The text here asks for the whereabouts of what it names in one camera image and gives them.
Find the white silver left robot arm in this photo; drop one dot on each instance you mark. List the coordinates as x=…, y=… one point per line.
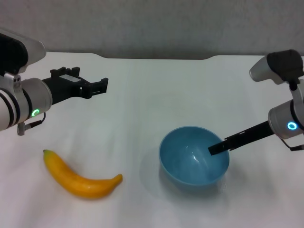
x=26, y=102

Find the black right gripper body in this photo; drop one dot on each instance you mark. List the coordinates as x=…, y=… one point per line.
x=251, y=134

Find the blue bowl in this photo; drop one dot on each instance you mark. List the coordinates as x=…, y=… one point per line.
x=185, y=166

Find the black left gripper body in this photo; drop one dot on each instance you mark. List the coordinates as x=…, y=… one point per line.
x=66, y=89

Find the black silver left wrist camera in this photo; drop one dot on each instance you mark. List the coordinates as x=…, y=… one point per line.
x=14, y=52

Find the yellow banana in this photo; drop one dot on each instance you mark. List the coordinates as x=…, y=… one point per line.
x=78, y=184

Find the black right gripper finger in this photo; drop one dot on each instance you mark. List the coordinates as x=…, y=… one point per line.
x=218, y=148

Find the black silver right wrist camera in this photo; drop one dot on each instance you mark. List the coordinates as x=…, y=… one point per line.
x=280, y=64

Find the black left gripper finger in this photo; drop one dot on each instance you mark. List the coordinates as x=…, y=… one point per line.
x=55, y=72
x=102, y=86

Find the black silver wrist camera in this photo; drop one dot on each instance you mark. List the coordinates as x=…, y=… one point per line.
x=14, y=52
x=280, y=64

